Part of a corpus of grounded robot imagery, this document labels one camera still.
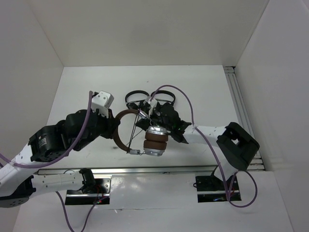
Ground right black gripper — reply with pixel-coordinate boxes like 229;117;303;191
136;107;172;132

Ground thin black headphone cable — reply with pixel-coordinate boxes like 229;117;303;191
126;110;155;153

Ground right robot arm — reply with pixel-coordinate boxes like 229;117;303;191
136;103;260;189

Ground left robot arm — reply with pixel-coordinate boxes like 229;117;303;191
0;110;96;208

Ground right black headphones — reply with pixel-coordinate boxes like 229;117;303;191
151;90;176;106

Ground black headphones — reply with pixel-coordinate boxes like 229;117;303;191
151;90;176;106
125;90;149;110

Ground left black headphones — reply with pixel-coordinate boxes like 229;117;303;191
125;90;149;110

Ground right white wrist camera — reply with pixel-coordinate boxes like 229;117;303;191
142;96;158;116

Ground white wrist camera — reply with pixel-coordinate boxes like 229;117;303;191
142;96;158;116
91;91;114;118

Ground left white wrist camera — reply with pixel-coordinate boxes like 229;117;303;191
91;91;114;118

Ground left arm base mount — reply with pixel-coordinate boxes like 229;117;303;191
65;174;112;205

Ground right side aluminium rail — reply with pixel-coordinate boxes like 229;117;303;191
223;66;265;171

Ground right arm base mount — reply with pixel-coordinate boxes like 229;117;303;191
193;174;241;203

